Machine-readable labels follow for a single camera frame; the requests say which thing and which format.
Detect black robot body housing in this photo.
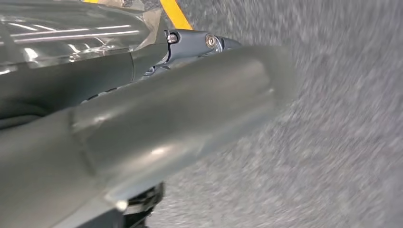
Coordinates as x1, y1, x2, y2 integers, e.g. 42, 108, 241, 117
122, 181, 165, 228

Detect yellow floor tape square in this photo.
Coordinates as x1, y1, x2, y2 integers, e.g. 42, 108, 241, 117
83, 0, 193, 31

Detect clear plastic film wrap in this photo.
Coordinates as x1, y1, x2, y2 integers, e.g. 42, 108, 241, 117
0, 0, 163, 75

